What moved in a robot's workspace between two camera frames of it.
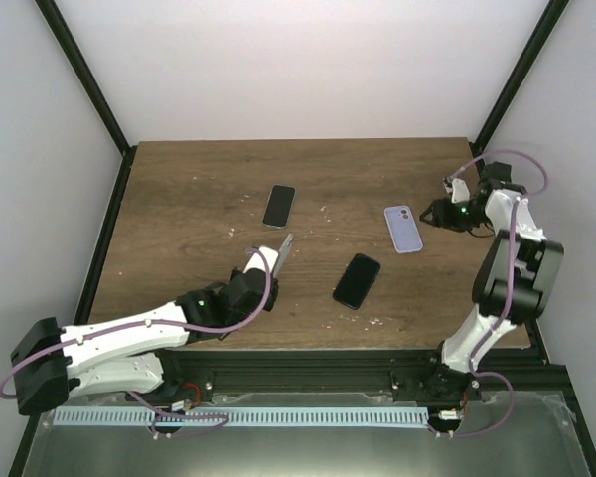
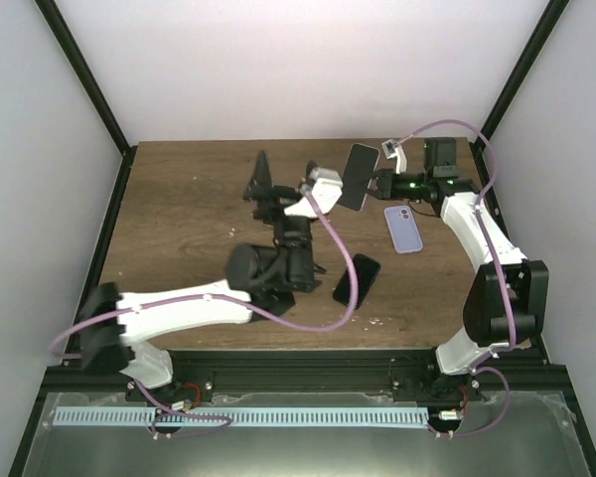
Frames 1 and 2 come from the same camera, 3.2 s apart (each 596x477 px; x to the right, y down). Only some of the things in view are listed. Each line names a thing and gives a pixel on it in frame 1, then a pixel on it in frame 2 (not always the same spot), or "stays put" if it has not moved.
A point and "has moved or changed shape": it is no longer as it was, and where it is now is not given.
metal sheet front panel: [532, 434] stays put
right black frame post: [518, 76] stays put
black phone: [283, 253] has moved or changed shape
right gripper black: [440, 216] → [383, 187]
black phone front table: [357, 281] stays put
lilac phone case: [404, 232] stays put
